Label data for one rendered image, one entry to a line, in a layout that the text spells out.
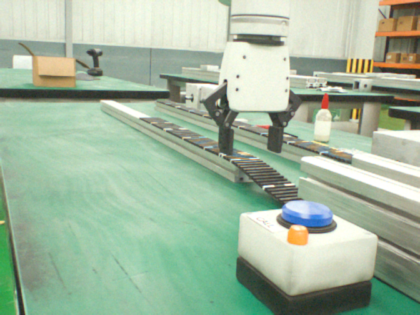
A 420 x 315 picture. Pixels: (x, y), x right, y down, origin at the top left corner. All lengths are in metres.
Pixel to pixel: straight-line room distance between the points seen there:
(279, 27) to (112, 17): 11.15
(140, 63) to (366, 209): 11.52
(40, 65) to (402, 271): 2.28
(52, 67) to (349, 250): 2.28
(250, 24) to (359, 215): 0.32
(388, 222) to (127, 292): 0.23
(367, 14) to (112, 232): 8.26
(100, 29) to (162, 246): 11.23
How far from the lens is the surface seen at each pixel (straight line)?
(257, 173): 0.67
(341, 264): 0.36
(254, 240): 0.37
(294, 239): 0.33
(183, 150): 0.90
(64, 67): 2.55
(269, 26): 0.66
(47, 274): 0.42
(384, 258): 0.44
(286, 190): 0.63
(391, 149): 0.68
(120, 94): 2.51
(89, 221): 0.54
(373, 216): 0.44
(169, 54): 12.14
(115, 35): 11.73
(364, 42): 8.62
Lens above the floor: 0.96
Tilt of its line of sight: 12 degrees down
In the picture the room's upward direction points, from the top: 3 degrees clockwise
